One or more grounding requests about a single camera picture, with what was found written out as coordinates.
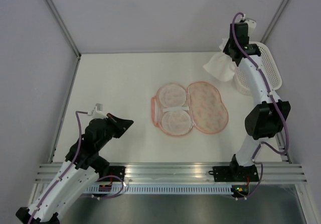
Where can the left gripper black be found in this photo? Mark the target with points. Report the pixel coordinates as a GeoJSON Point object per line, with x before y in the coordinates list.
{"type": "Point", "coordinates": [122, 124]}

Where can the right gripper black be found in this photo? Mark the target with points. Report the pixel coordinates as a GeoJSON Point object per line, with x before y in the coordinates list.
{"type": "Point", "coordinates": [225, 49]}

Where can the white bra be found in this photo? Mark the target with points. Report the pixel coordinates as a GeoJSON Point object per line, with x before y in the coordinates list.
{"type": "Point", "coordinates": [221, 66]}

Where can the white perforated plastic basket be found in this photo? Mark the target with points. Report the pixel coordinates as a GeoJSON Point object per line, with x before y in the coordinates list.
{"type": "Point", "coordinates": [270, 67]}

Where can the floral mesh laundry bag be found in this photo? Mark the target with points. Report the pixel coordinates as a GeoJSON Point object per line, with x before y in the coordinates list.
{"type": "Point", "coordinates": [176, 110]}

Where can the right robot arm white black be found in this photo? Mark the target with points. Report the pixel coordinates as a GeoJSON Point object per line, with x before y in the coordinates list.
{"type": "Point", "coordinates": [269, 113]}

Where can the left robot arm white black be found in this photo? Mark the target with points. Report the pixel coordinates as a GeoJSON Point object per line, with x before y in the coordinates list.
{"type": "Point", "coordinates": [82, 167]}

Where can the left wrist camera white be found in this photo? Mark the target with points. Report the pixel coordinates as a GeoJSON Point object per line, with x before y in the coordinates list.
{"type": "Point", "coordinates": [97, 112]}

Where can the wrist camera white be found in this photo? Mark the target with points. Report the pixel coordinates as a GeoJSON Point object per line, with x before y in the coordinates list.
{"type": "Point", "coordinates": [250, 22]}
{"type": "Point", "coordinates": [97, 112]}

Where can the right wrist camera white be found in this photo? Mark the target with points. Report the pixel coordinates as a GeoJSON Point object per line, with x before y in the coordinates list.
{"type": "Point", "coordinates": [250, 22]}

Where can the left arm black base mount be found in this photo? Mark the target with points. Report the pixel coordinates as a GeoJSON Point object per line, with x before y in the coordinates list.
{"type": "Point", "coordinates": [118, 171]}

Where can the aluminium mounting rail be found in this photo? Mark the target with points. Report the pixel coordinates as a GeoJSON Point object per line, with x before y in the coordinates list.
{"type": "Point", "coordinates": [198, 173]}

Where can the white slotted cable duct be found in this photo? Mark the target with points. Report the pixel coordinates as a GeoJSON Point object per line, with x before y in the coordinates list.
{"type": "Point", "coordinates": [161, 189]}

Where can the right aluminium frame post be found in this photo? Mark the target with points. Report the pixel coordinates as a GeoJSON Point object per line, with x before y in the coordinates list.
{"type": "Point", "coordinates": [280, 10]}

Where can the aluminium frame post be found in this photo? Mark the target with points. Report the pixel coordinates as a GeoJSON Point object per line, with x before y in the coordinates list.
{"type": "Point", "coordinates": [61, 24]}
{"type": "Point", "coordinates": [280, 10]}

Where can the left aluminium frame post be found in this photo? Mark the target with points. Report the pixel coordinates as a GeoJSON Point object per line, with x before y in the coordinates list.
{"type": "Point", "coordinates": [61, 24]}

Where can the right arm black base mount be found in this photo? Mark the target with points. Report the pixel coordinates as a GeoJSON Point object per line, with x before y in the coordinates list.
{"type": "Point", "coordinates": [238, 174]}

